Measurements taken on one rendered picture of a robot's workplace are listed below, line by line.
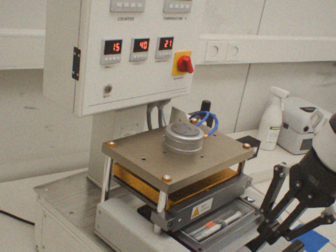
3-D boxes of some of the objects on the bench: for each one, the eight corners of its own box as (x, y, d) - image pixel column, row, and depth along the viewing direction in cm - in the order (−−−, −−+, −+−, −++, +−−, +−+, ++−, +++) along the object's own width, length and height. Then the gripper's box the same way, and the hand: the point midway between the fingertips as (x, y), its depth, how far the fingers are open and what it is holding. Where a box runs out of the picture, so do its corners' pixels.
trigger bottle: (250, 143, 172) (265, 85, 162) (263, 140, 177) (278, 84, 167) (266, 153, 166) (283, 93, 156) (279, 149, 171) (296, 92, 161)
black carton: (230, 155, 159) (234, 139, 156) (244, 150, 165) (248, 134, 162) (243, 162, 155) (248, 145, 152) (256, 157, 161) (261, 140, 158)
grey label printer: (255, 131, 185) (264, 95, 178) (288, 128, 195) (298, 94, 188) (294, 157, 166) (307, 118, 159) (329, 153, 176) (342, 115, 169)
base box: (33, 250, 103) (35, 190, 96) (144, 201, 129) (151, 152, 122) (200, 423, 71) (221, 351, 64) (301, 312, 98) (323, 253, 91)
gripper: (290, 135, 64) (219, 227, 78) (358, 199, 59) (269, 286, 72) (312, 127, 70) (242, 214, 83) (377, 184, 64) (291, 268, 78)
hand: (264, 237), depth 76 cm, fingers closed, pressing on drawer
